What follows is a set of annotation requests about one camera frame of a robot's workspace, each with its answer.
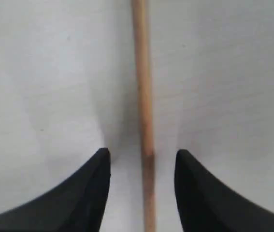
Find wooden chopstick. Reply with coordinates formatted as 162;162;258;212
131;0;156;232

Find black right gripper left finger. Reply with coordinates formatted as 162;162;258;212
0;147;110;232

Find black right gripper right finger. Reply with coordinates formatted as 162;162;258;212
174;149;274;232

